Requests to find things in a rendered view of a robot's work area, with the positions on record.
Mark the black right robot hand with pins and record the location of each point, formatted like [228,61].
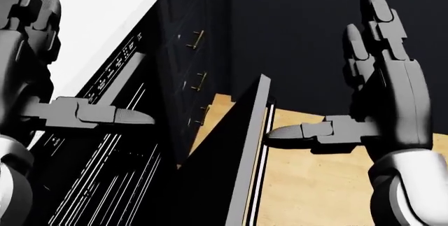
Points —
[402,100]

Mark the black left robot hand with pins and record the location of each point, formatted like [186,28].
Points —
[21,60]

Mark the black dishwasher body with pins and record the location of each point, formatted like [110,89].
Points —
[115,84]

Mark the black dishwasher door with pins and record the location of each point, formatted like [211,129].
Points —
[217,157]

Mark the white kitchen countertop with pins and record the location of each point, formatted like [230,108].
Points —
[101,21]

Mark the black drawer cabinet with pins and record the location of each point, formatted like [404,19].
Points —
[182,60]

